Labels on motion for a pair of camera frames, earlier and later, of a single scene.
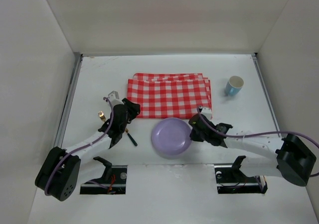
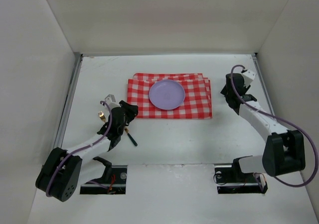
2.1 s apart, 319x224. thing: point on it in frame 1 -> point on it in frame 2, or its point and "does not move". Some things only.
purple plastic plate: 171,136 -> 167,94
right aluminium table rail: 260,73 does not move
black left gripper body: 131,108 does not move
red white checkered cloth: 169,95 does not move
